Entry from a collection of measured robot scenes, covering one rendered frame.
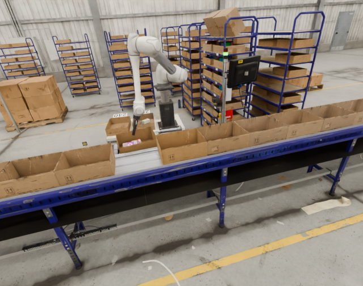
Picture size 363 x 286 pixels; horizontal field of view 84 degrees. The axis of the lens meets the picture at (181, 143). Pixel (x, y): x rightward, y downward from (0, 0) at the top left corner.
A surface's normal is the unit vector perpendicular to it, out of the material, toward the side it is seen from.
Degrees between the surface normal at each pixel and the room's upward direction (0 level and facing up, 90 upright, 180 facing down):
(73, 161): 90
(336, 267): 0
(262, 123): 90
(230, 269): 0
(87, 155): 89
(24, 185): 90
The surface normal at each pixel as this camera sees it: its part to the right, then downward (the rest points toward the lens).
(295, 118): 0.25, 0.46
